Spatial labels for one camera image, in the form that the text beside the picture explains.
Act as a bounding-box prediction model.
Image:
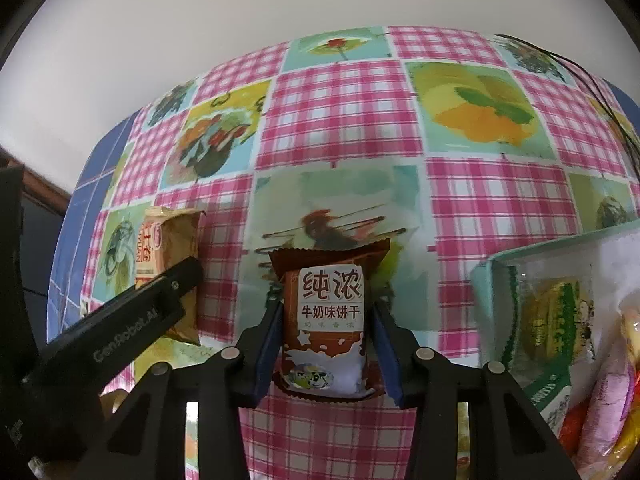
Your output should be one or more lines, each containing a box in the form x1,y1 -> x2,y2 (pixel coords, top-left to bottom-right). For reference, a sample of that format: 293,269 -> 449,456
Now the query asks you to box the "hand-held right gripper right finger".
371,299 -> 583,480

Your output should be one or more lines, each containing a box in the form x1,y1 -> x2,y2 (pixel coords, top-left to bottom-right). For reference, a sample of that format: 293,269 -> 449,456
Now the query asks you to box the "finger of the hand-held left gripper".
134,256 -> 205,312

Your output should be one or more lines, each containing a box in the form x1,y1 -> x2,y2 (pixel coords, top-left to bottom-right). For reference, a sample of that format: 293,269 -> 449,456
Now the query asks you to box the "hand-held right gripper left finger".
75,300 -> 287,480

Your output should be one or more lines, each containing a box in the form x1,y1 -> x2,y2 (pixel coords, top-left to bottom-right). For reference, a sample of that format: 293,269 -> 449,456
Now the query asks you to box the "orange chip packet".
135,207 -> 206,346

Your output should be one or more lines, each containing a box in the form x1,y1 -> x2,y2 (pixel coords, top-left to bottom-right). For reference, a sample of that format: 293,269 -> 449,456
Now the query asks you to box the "brown milk biscuit packet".
267,237 -> 392,401

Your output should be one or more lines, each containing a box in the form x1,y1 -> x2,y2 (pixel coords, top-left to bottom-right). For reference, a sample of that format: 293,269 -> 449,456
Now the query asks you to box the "light green cardboard box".
470,220 -> 640,480

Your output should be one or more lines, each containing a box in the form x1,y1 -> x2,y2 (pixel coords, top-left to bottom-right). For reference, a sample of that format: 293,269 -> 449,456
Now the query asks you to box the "clear green-edged cow packet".
502,265 -> 598,426

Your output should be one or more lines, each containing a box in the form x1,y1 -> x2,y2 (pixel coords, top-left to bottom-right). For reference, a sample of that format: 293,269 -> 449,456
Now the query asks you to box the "red-orange patterned packet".
557,400 -> 591,456

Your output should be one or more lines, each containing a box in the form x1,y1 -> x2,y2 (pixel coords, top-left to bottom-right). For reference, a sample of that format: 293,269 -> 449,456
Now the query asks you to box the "pink snack packet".
575,345 -> 640,471

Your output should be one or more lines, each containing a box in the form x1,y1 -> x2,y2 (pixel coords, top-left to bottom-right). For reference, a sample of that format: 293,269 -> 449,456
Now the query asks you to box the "yellow bread packet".
617,295 -> 640,361

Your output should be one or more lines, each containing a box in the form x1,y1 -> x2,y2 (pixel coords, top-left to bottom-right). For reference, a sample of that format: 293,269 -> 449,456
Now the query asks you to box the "blue checked cloth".
52,110 -> 146,341

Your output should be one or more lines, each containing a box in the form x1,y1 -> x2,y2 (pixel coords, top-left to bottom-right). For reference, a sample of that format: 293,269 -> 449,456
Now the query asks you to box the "pink plaid picture tablecloth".
95,25 -> 640,480

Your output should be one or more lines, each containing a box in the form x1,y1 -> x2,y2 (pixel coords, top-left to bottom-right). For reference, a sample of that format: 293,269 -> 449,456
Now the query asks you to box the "brown wooden frame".
0,147 -> 71,206

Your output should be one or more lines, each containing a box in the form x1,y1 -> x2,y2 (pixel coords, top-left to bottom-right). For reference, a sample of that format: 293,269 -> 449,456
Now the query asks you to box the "black cable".
495,34 -> 640,181

